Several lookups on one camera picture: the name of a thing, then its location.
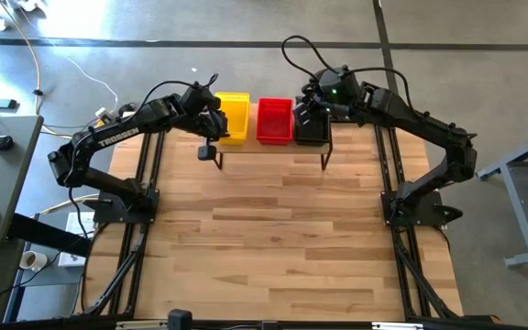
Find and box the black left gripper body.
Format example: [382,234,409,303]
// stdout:
[202,109,229,142]

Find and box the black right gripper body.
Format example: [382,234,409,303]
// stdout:
[299,82,334,121]

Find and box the black slotted plastic basket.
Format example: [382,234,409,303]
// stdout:
[293,109,332,144]

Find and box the wooden shelf with metal legs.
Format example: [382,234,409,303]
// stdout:
[208,103,335,171]

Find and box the white paper sheet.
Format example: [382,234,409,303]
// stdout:
[57,210,96,269]

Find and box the black box-shaped device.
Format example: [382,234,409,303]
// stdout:
[167,308,193,330]

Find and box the black desk support bar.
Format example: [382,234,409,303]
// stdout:
[6,213,92,258]

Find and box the grey desk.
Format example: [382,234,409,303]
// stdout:
[0,114,45,249]

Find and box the white cup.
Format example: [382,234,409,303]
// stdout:
[18,250,49,272]

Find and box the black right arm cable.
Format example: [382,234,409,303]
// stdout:
[280,35,414,111]

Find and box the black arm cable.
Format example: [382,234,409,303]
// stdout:
[133,72,220,121]
[280,35,414,111]

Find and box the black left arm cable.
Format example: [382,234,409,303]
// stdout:
[133,72,220,121]

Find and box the white floor cable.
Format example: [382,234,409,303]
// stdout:
[43,36,119,111]

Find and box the cream hose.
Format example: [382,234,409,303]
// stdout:
[38,192,101,216]

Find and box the black clamp handle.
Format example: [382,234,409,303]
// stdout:
[432,204,465,225]

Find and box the black aluminium table frame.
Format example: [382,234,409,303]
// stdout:
[74,114,499,330]

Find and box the beige floor cable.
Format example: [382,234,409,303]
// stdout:
[0,0,105,138]

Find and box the silver metal bracket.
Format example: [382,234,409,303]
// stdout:
[115,320,169,330]
[371,322,424,330]

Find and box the grey metal table frame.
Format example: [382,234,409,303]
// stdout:
[475,126,528,270]

